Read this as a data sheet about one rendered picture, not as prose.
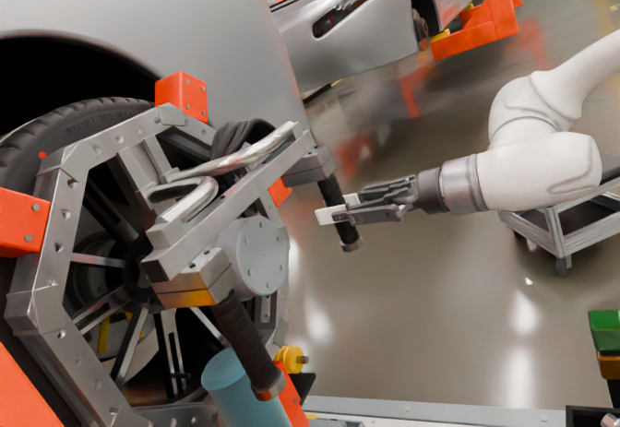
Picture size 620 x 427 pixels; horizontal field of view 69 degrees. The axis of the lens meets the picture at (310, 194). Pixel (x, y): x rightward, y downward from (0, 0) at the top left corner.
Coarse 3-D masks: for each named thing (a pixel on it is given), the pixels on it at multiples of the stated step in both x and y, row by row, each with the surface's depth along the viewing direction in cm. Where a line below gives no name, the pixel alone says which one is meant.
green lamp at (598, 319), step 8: (592, 312) 61; (600, 312) 61; (608, 312) 60; (616, 312) 60; (592, 320) 60; (600, 320) 60; (608, 320) 59; (616, 320) 59; (592, 328) 59; (600, 328) 59; (608, 328) 58; (616, 328) 58; (592, 336) 59; (600, 336) 59; (608, 336) 58; (616, 336) 58; (600, 344) 59; (608, 344) 59; (616, 344) 58
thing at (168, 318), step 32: (192, 160) 95; (96, 192) 77; (224, 192) 102; (128, 224) 81; (96, 256) 75; (128, 256) 80; (128, 288) 79; (96, 320) 73; (160, 320) 84; (192, 320) 108; (128, 352) 77; (160, 352) 84; (192, 352) 100; (128, 384) 96; (160, 384) 92; (192, 384) 88
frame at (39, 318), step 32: (128, 128) 72; (160, 128) 78; (192, 128) 84; (64, 160) 62; (96, 160) 66; (64, 192) 61; (64, 224) 61; (32, 256) 61; (64, 256) 60; (288, 256) 103; (32, 288) 56; (64, 288) 59; (32, 320) 55; (64, 320) 58; (256, 320) 98; (32, 352) 59; (64, 352) 58; (64, 384) 61; (96, 384) 62; (96, 416) 60; (128, 416) 63; (160, 416) 68; (192, 416) 73
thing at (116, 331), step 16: (128, 208) 100; (80, 224) 90; (96, 224) 93; (80, 240) 89; (96, 240) 92; (112, 240) 90; (144, 256) 96; (80, 272) 86; (96, 272) 86; (144, 272) 95; (80, 288) 86; (96, 288) 85; (144, 288) 94; (80, 304) 87; (112, 320) 92; (96, 336) 88; (112, 336) 91; (144, 336) 97; (96, 352) 88; (112, 352) 91
